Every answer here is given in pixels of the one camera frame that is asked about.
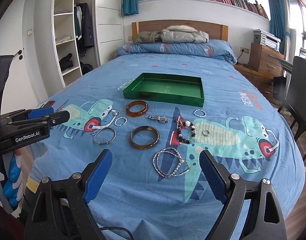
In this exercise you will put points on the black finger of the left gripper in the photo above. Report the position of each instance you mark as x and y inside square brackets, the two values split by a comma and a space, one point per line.
[55, 118]

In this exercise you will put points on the left blue white gloved hand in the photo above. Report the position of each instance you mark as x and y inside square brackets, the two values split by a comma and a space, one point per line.
[11, 186]

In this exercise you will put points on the wooden headboard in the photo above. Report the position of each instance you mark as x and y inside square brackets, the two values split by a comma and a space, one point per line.
[215, 31]

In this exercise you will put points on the grey puffer jacket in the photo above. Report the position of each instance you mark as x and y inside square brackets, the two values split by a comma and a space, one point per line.
[183, 34]

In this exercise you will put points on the dark brown bangle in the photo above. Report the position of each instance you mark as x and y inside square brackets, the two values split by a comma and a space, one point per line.
[144, 137]

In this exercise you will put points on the right teal curtain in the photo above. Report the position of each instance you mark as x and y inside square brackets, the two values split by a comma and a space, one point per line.
[279, 23]

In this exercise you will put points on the white printer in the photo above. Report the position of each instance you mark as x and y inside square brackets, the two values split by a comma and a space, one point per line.
[267, 39]

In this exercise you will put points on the blue folded duvet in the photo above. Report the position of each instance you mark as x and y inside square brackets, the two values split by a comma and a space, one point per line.
[214, 48]

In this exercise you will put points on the wooden drawer chest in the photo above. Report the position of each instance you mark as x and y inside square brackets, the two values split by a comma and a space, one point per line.
[263, 66]

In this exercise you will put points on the thin silver bangle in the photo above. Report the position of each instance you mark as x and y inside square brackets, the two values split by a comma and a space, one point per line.
[104, 136]

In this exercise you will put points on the amber orange bangle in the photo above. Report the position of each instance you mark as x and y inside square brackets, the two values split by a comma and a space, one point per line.
[137, 108]

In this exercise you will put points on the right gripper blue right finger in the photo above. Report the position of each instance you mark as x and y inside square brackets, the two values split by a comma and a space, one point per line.
[215, 175]

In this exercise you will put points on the dark grey chair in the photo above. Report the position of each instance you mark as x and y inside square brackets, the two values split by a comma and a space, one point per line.
[295, 101]

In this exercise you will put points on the blue cartoon bed sheet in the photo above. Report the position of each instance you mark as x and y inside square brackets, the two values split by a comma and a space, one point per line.
[161, 192]

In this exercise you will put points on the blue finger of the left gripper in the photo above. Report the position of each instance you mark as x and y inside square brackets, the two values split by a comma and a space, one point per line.
[38, 113]

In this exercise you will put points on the white open wardrobe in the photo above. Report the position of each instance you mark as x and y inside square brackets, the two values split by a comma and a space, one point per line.
[86, 33]

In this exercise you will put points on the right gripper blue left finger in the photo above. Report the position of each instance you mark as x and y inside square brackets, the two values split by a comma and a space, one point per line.
[94, 175]

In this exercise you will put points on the olive green jacket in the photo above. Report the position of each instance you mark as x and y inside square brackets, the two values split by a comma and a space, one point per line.
[147, 37]

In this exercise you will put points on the dark tote bag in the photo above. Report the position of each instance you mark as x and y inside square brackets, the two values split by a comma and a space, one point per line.
[279, 88]

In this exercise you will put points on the green jewelry tray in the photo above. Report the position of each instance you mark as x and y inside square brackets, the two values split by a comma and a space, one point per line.
[169, 88]

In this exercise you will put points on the white door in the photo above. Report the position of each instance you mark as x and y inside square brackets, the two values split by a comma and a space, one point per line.
[18, 92]

